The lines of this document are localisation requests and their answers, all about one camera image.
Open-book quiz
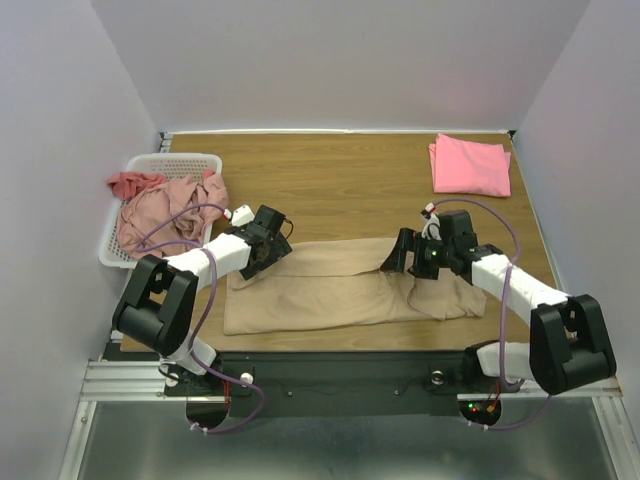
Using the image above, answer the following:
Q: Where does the beige t shirt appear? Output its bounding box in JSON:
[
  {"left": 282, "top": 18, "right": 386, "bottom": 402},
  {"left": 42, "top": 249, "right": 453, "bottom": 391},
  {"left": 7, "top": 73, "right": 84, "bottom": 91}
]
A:
[{"left": 223, "top": 238, "right": 486, "bottom": 335}]

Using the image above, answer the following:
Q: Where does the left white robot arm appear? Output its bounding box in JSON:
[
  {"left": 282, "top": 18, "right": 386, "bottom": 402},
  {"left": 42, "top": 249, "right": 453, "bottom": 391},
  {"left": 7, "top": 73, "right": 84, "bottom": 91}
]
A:
[{"left": 112, "top": 205, "right": 292, "bottom": 394}]

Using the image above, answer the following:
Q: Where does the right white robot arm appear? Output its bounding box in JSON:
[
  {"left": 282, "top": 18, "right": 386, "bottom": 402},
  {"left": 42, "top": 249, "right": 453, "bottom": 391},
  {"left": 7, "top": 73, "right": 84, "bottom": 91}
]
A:
[{"left": 380, "top": 207, "right": 617, "bottom": 395}]

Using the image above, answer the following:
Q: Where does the folded bright pink t shirt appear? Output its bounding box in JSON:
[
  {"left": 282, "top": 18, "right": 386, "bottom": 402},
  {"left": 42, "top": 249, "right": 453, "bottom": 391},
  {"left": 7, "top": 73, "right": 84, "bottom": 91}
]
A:
[{"left": 429, "top": 134, "right": 511, "bottom": 198}]

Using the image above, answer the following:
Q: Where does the dusty pink crumpled t shirt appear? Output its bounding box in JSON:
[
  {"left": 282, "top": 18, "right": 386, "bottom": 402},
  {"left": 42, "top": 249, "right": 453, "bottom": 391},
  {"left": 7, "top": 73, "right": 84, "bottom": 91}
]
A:
[{"left": 117, "top": 170, "right": 229, "bottom": 259}]

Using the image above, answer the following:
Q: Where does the white plastic laundry basket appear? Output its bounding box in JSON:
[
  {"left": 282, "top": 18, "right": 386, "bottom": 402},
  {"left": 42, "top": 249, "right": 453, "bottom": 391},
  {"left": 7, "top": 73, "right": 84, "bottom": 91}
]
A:
[{"left": 98, "top": 152, "right": 223, "bottom": 269}]

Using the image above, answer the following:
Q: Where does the red crumpled t shirt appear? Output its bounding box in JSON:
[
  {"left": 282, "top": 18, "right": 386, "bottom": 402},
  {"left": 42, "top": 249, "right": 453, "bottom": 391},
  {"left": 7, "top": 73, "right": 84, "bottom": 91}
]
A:
[{"left": 106, "top": 171, "right": 167, "bottom": 201}]

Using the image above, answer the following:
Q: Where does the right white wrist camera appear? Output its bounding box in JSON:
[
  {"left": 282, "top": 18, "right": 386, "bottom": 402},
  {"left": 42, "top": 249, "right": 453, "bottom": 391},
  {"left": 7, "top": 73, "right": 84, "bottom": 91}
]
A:
[{"left": 420, "top": 202, "right": 441, "bottom": 241}]

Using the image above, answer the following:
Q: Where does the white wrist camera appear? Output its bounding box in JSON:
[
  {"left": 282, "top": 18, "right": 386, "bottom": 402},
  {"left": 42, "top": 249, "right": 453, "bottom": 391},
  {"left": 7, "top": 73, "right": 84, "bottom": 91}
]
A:
[
  {"left": 420, "top": 202, "right": 441, "bottom": 241},
  {"left": 223, "top": 204, "right": 255, "bottom": 227}
]

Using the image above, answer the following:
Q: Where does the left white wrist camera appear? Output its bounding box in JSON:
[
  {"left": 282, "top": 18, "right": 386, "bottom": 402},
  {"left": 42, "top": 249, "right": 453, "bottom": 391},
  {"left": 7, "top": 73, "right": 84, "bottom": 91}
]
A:
[{"left": 223, "top": 204, "right": 255, "bottom": 227}]

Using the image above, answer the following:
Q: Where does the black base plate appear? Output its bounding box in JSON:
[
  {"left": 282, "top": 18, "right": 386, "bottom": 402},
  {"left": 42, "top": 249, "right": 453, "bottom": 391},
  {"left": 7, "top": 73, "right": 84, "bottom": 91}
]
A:
[{"left": 164, "top": 350, "right": 521, "bottom": 419}]

